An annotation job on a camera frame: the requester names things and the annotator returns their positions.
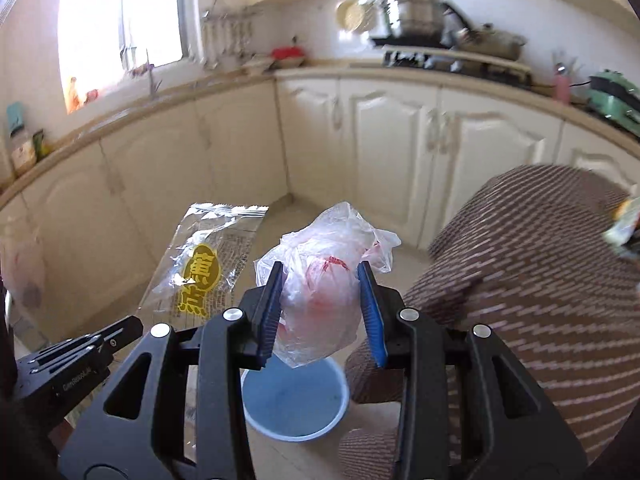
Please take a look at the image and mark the clear wrapper yellow label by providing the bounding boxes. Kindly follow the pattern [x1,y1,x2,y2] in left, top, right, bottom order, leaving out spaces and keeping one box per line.
[137,203,268,330]

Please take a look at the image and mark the clear plastic bag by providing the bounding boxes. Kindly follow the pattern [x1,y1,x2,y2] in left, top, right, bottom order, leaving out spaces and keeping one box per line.
[254,202,401,368]

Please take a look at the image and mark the light blue trash bin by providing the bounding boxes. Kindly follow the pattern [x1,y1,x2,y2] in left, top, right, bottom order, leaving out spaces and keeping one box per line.
[241,356,350,443]

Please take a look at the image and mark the cream lower kitchen cabinets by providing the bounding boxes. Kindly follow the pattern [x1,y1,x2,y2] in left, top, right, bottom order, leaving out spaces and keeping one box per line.
[1,68,639,327]

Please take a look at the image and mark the brown polka dot tablecloth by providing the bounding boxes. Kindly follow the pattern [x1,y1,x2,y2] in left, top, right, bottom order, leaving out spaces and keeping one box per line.
[340,165,639,479]

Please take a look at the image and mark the jar on left counter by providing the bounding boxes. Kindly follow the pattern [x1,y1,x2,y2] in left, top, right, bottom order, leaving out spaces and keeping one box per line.
[10,127,37,177]

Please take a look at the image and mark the small colourful snack wrapper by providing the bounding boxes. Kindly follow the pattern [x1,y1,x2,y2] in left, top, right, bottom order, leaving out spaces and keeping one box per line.
[603,197,640,261]

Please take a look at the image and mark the chrome sink faucet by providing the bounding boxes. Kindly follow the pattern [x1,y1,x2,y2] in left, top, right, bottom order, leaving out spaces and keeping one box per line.
[130,52,162,100]

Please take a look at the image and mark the pink utensil holder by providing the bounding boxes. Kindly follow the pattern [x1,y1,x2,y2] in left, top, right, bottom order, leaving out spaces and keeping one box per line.
[553,63,572,105]

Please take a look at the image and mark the black gas stove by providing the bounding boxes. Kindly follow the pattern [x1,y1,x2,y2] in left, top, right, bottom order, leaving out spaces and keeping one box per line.
[381,44,533,88]

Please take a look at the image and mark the green electric cooker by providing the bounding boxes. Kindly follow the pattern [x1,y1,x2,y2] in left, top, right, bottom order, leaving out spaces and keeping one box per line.
[587,70,640,138]

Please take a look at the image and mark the red bowl on counter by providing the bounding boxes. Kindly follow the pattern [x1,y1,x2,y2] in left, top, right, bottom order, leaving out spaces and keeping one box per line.
[271,46,306,70]

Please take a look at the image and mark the hanging utensil rack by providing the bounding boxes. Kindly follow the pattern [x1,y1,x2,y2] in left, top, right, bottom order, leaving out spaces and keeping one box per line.
[200,0,259,73]

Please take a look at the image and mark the stacked steel steamer pot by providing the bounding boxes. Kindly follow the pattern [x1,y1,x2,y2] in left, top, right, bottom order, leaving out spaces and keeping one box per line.
[380,0,445,44]

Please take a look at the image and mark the round cream steamer tray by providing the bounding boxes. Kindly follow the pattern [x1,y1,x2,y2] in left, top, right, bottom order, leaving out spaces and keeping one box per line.
[335,0,375,34]

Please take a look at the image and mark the steel wok with handle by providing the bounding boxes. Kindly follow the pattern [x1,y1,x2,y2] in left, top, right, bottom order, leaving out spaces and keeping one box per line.
[450,24,527,61]

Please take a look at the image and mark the window frame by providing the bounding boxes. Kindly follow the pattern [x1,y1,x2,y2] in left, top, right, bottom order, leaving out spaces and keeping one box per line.
[58,0,188,114]

